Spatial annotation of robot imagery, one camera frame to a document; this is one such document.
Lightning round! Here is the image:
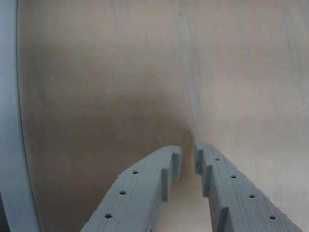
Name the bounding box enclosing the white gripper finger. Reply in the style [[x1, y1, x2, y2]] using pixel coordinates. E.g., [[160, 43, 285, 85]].
[[194, 142, 305, 232], [81, 145, 182, 232]]

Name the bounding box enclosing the white table rim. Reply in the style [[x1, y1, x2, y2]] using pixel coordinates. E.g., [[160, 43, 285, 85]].
[[0, 0, 41, 232]]

